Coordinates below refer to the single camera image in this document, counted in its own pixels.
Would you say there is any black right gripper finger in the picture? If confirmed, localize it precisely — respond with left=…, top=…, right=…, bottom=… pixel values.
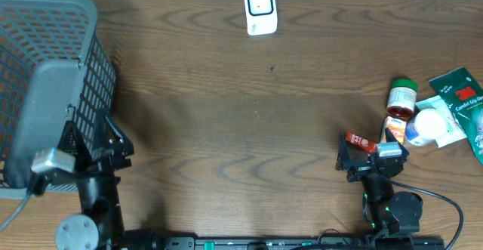
left=335, top=134, right=370, bottom=171
left=384, top=128, right=409, bottom=158

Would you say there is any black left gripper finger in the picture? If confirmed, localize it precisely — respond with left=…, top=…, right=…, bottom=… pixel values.
left=57, top=121, right=92, bottom=163
left=92, top=109, right=134, bottom=159

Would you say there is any orange Kleenex tissue pack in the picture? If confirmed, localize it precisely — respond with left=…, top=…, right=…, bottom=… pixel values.
left=380, top=116, right=407, bottom=144

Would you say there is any red box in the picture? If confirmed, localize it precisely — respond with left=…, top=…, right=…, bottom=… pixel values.
left=345, top=132, right=378, bottom=153

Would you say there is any white cotton swab tub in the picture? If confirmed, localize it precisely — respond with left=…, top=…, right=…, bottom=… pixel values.
left=405, top=109, right=447, bottom=147

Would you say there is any green lid jar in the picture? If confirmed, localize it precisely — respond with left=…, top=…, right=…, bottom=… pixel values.
left=386, top=79, right=418, bottom=118

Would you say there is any green 3M gloves package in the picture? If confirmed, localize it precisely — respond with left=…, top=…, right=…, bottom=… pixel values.
left=429, top=67, right=482, bottom=163

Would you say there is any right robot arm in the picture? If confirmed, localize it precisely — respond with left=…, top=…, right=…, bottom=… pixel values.
left=336, top=130, right=423, bottom=249

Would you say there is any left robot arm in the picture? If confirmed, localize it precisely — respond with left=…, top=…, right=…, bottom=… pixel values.
left=28, top=109, right=165, bottom=249

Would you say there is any white barcode scanner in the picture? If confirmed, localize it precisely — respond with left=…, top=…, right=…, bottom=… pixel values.
left=244, top=0, right=278, bottom=36

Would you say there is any grey plastic shopping basket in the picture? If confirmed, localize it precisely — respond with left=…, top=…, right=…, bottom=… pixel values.
left=1, top=0, right=117, bottom=199

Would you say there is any black right camera cable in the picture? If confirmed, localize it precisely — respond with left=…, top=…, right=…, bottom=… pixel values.
left=377, top=172, right=464, bottom=250

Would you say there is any black camera cable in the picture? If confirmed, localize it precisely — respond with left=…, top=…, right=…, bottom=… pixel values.
left=0, top=189, right=33, bottom=233
left=377, top=172, right=464, bottom=250

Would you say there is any black left camera cable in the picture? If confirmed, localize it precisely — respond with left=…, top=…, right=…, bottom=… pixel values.
left=0, top=189, right=33, bottom=233

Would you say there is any black mounting rail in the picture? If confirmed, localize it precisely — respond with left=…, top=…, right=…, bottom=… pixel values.
left=124, top=236, right=446, bottom=250

